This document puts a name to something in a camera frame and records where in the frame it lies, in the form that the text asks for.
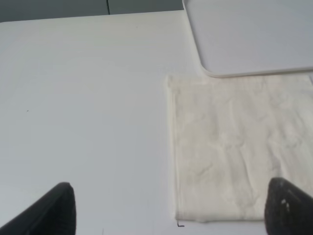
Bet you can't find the white plastic tray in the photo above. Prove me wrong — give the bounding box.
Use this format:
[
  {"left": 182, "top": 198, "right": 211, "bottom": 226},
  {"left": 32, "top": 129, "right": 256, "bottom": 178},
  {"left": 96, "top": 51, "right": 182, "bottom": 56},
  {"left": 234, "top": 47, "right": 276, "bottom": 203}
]
[{"left": 182, "top": 0, "right": 313, "bottom": 78}]

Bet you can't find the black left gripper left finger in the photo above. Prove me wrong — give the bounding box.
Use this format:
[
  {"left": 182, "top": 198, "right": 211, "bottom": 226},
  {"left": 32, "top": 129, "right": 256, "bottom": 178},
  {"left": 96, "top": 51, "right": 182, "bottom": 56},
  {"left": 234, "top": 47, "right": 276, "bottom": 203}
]
[{"left": 0, "top": 182, "right": 77, "bottom": 235}]

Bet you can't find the cream white towel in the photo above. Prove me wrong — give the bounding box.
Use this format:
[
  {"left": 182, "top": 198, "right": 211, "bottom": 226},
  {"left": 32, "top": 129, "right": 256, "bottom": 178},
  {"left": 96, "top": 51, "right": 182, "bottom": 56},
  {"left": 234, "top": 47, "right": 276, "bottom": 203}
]
[{"left": 166, "top": 75, "right": 313, "bottom": 222}]

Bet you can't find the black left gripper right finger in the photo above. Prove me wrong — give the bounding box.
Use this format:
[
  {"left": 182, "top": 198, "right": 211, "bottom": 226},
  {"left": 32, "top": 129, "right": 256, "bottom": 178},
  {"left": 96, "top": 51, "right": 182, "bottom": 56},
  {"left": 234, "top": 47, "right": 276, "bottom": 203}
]
[{"left": 264, "top": 177, "right": 313, "bottom": 235}]

